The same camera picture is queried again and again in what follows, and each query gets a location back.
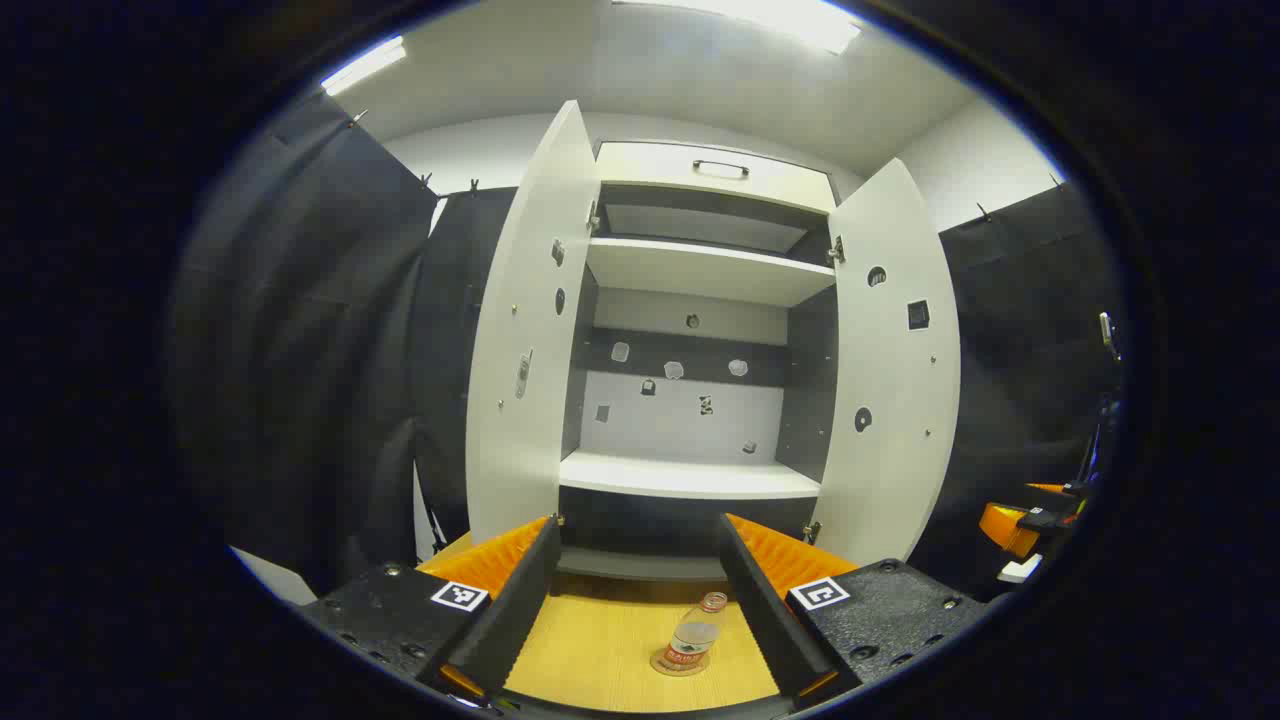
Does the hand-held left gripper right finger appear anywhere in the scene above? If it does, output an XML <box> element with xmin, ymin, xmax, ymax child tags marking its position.
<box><xmin>717</xmin><ymin>513</ymin><xmax>991</xmax><ymax>709</ymax></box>

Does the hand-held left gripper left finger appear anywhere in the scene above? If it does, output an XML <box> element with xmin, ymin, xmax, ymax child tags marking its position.
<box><xmin>300</xmin><ymin>515</ymin><xmax>563</xmax><ymax>706</ymax></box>

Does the clear water bottle red label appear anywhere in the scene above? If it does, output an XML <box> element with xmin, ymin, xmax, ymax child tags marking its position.
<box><xmin>652</xmin><ymin>591</ymin><xmax>729</xmax><ymax>673</ymax></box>

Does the black backdrop cloth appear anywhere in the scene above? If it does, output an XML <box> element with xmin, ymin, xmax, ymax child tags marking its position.
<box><xmin>170</xmin><ymin>88</ymin><xmax>521</xmax><ymax>601</ymax></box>
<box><xmin>905</xmin><ymin>183</ymin><xmax>1129</xmax><ymax>601</ymax></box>

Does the round wooden coaster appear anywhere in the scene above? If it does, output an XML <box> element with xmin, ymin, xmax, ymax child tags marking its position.
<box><xmin>650</xmin><ymin>645</ymin><xmax>712</xmax><ymax>678</ymax></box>

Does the white cabinet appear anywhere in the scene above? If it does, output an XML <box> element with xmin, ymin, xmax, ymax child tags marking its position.
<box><xmin>555</xmin><ymin>138</ymin><xmax>843</xmax><ymax>583</ymax></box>

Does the fluorescent ceiling light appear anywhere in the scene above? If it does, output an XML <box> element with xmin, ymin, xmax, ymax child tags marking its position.
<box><xmin>320</xmin><ymin>35</ymin><xmax>407</xmax><ymax>97</ymax></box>

